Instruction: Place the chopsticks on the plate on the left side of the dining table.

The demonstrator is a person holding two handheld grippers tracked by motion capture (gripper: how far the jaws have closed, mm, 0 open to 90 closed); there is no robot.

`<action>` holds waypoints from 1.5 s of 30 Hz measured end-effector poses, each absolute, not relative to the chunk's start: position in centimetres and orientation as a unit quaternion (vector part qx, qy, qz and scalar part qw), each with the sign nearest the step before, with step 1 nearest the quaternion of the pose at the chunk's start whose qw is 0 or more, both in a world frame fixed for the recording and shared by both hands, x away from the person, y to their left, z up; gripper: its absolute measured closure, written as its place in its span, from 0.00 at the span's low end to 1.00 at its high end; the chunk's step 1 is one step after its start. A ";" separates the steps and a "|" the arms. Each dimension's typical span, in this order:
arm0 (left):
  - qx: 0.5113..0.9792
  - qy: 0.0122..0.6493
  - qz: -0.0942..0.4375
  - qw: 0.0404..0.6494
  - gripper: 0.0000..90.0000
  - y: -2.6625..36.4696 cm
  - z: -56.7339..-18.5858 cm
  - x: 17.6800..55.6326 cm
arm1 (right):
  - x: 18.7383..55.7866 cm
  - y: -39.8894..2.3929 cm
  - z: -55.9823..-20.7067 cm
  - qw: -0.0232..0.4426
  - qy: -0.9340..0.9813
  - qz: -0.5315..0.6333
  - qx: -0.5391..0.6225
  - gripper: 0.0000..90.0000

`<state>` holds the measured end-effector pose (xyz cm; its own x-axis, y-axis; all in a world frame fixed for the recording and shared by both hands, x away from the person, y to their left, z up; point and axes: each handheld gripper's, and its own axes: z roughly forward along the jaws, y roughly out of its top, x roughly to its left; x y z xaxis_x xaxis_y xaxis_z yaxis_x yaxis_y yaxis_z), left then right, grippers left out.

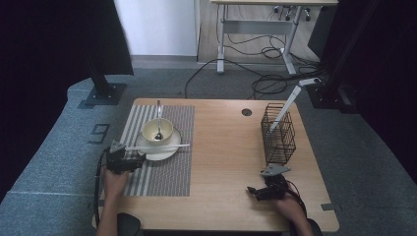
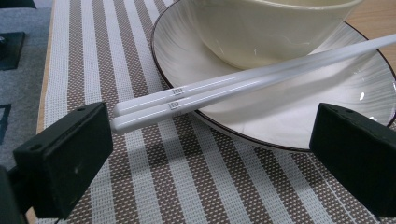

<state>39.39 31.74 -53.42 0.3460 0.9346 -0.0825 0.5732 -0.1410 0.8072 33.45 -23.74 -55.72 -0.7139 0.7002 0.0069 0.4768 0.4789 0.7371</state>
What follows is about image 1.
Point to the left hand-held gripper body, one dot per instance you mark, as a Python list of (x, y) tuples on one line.
[(118, 162)]

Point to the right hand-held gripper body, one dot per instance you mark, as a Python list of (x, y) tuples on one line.
[(277, 188)]

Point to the person's left hand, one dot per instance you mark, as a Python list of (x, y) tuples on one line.
[(114, 185)]

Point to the person's right hand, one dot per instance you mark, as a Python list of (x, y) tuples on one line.
[(291, 207)]

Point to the white plate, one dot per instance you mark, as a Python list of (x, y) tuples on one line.
[(160, 155)]

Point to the cream bowl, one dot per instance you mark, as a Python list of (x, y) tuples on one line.
[(150, 129)]

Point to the metal spoon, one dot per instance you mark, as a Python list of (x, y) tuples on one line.
[(159, 113)]

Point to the grey striped woven placemat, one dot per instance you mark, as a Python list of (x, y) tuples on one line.
[(173, 118)]

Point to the person's right knee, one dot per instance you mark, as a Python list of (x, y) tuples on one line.
[(316, 229)]

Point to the black metal stand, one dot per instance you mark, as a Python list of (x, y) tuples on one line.
[(327, 95)]

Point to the dark curtain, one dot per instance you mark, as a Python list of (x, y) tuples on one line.
[(49, 39), (393, 65)]

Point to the black box under desk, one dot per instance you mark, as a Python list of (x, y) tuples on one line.
[(319, 36)]

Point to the office chair casters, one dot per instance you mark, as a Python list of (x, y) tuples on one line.
[(288, 14)]

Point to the black stand with base plate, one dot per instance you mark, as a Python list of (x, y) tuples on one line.
[(105, 93)]

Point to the white frame desk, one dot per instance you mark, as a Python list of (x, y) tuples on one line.
[(255, 27)]

